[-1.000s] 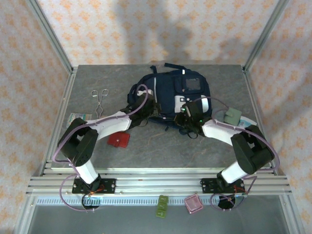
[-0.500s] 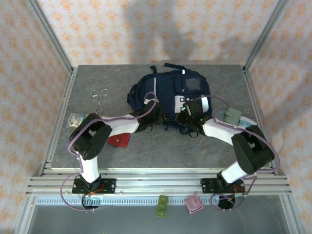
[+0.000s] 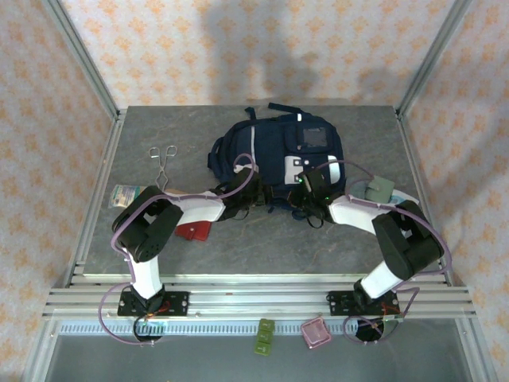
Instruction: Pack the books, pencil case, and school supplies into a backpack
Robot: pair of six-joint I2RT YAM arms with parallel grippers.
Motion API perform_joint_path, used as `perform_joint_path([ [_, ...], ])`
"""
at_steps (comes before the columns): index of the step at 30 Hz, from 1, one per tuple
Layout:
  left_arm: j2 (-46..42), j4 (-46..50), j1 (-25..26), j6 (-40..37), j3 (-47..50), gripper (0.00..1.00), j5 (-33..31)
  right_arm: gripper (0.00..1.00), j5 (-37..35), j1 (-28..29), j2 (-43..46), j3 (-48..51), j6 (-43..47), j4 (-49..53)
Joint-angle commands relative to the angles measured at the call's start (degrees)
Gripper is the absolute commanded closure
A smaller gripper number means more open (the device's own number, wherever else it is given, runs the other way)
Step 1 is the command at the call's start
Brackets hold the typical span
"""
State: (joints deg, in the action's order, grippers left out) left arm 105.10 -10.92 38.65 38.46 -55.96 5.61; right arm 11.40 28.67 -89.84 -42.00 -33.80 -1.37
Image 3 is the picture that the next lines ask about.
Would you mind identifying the clear bag green white packet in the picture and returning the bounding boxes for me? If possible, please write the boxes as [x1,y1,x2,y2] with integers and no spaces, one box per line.
[109,184,140,209]

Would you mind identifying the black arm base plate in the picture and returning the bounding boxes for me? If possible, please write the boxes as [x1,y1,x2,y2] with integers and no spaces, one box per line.
[118,290,191,318]
[326,290,398,318]

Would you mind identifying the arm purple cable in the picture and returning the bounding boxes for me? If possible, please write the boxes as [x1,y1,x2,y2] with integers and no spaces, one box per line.
[98,154,258,348]
[305,158,454,346]

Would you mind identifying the pink square box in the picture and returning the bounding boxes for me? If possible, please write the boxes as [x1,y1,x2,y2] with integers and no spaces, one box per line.
[300,316,333,351]

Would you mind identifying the navy blue backpack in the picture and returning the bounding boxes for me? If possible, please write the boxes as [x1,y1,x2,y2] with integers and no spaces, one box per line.
[206,102,347,220]

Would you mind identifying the blue white tissue packet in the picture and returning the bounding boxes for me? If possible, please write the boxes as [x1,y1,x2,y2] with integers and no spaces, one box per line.
[391,189,421,206]

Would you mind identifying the aluminium frame cross rail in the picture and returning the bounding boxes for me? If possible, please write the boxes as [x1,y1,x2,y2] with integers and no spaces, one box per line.
[41,273,477,321]

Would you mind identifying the aluminium frame post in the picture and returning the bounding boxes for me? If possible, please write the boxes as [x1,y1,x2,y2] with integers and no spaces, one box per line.
[395,0,474,120]
[41,0,122,123]

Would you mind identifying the grey slotted cable duct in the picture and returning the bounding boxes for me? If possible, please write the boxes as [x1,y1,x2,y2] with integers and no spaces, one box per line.
[57,321,398,336]

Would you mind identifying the red snap wallet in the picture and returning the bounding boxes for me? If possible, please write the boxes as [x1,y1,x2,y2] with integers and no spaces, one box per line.
[174,220,212,243]

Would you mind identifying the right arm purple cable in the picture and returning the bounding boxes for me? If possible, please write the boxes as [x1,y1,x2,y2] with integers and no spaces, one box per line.
[305,158,454,346]

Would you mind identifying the grey lower metal panel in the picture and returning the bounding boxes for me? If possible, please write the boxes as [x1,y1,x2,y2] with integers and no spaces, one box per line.
[43,333,470,382]

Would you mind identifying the metal scissor tongs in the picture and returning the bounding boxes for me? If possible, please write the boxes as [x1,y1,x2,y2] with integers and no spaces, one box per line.
[149,145,178,192]

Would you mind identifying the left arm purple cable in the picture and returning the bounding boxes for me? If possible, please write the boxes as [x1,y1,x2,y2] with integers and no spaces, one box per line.
[98,154,258,348]

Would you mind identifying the grey green small pouch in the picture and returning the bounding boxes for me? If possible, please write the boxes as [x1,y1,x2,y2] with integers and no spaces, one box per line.
[352,174,396,203]

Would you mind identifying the aluminium table side rail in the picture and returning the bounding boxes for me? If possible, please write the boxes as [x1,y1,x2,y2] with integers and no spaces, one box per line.
[63,111,129,288]
[394,111,457,287]

